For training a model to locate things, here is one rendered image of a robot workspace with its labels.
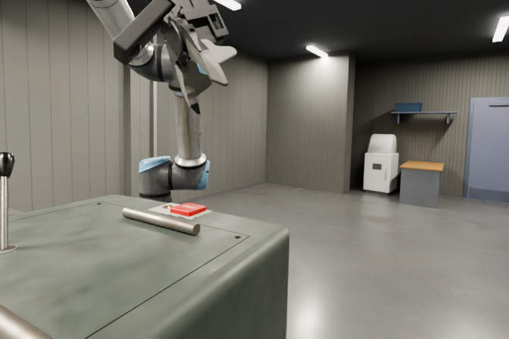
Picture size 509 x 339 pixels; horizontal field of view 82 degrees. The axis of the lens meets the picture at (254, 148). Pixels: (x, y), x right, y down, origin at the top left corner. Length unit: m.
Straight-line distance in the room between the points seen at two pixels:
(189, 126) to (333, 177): 5.97
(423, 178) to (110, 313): 6.27
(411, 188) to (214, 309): 6.20
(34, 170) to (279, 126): 5.09
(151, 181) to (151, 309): 0.80
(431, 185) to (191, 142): 5.76
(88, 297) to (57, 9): 4.33
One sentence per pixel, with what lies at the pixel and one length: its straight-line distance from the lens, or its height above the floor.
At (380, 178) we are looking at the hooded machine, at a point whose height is 0.37.
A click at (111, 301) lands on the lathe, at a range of 0.41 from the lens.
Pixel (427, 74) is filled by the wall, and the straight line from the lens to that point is 8.04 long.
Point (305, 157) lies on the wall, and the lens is 7.07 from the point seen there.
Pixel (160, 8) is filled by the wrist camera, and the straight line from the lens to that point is 0.51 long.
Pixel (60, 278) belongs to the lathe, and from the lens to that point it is 0.49.
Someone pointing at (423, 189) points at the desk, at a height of 0.33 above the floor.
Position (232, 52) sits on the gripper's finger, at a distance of 0.45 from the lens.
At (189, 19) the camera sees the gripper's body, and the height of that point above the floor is 1.62.
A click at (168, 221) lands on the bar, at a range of 0.61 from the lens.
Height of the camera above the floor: 1.46
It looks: 4 degrees down
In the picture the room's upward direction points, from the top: 1 degrees clockwise
